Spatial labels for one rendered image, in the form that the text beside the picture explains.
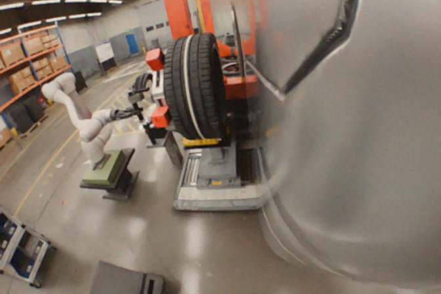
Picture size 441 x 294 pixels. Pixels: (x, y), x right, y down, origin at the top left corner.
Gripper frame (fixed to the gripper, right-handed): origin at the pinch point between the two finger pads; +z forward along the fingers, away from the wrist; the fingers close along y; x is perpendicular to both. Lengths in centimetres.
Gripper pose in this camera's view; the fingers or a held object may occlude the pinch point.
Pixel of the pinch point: (137, 111)
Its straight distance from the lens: 109.9
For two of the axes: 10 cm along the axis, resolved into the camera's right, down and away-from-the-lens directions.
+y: -0.5, 6.0, -8.0
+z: 9.9, -0.8, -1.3
